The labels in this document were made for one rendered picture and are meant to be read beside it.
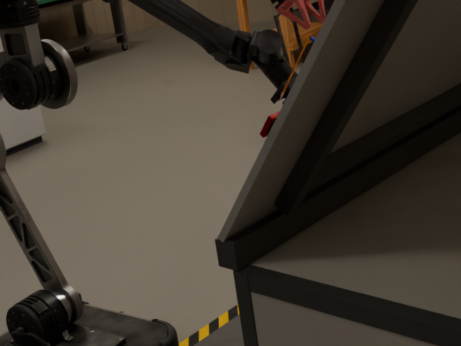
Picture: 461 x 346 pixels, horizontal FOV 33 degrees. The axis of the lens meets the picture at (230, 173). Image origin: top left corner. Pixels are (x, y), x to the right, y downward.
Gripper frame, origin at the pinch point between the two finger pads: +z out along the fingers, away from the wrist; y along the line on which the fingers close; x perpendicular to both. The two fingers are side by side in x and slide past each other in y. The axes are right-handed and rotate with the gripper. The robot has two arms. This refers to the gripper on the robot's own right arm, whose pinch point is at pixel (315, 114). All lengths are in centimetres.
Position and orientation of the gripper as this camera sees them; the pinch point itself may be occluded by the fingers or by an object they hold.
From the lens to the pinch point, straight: 179.0
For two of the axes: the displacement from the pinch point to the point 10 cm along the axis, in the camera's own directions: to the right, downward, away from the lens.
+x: -4.0, 5.5, 7.4
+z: 6.2, 7.5, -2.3
